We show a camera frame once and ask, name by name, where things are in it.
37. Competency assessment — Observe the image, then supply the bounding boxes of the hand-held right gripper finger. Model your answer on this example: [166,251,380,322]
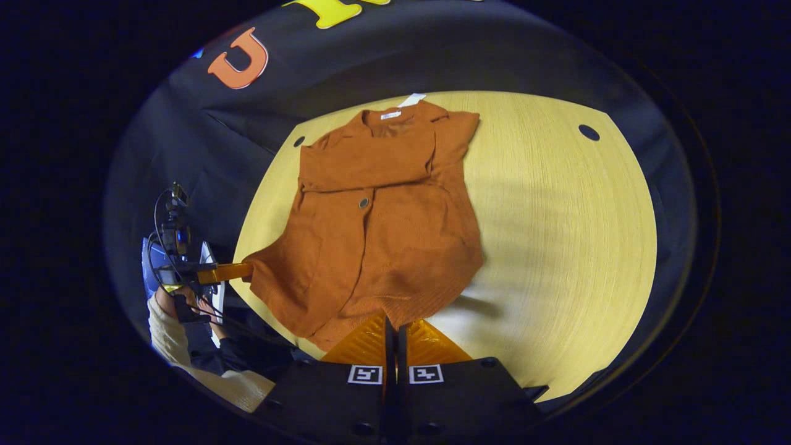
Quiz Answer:
[396,318,546,441]
[252,311,397,443]

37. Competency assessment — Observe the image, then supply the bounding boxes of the orange button-up garment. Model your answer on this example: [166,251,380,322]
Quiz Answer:
[242,93,484,353]

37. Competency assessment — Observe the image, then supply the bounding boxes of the white desk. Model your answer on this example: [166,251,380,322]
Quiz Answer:
[198,241,227,348]

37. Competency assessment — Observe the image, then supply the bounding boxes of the blue lit computer monitor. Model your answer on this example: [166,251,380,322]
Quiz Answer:
[141,237,181,299]

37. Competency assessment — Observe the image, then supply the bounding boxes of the black backdrop cloth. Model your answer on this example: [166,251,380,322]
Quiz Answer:
[104,0,699,409]

